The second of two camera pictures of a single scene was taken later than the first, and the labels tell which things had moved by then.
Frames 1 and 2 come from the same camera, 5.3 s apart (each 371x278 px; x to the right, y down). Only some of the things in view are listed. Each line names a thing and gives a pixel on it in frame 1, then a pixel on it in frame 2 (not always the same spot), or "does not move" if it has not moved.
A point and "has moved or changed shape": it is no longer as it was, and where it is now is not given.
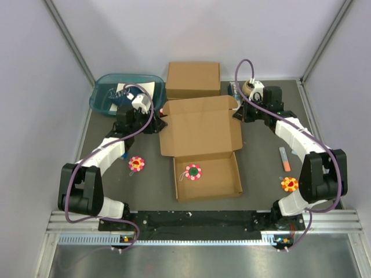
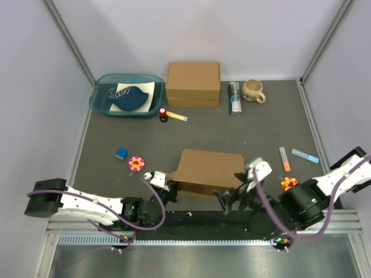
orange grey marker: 284,158 does not move
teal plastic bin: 99,102 does not move
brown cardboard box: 205,131 has moved or changed shape
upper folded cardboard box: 193,79 does not move
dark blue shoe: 117,98 does not move
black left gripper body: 139,117 -> 166,196
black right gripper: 242,113 -> 226,197
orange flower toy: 289,184 does not move
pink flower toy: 135,164 does not move
